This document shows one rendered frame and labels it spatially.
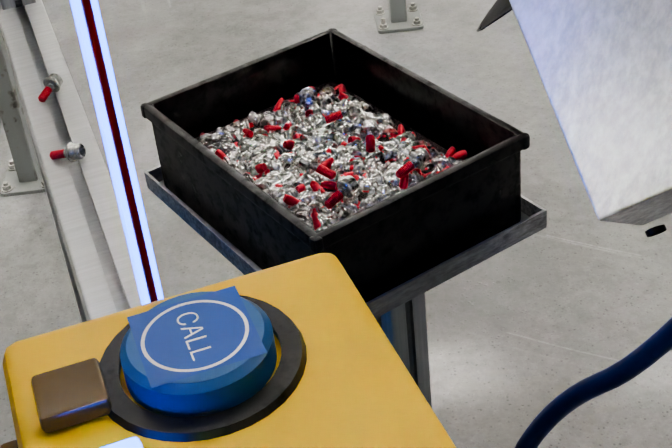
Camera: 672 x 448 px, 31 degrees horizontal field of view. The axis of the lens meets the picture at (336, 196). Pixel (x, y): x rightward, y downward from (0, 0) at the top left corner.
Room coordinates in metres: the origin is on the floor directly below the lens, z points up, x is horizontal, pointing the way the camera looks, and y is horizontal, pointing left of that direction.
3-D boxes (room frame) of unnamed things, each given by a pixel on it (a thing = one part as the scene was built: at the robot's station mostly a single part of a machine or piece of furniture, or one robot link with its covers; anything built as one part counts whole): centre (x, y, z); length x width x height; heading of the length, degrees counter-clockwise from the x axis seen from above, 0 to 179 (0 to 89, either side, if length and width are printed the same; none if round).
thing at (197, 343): (0.24, 0.04, 1.08); 0.04 x 0.04 x 0.02
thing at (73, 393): (0.23, 0.07, 1.08); 0.02 x 0.02 x 0.01; 16
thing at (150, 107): (0.69, 0.00, 0.85); 0.22 x 0.17 x 0.07; 32
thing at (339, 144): (0.69, 0.00, 0.84); 0.19 x 0.14 x 0.05; 32
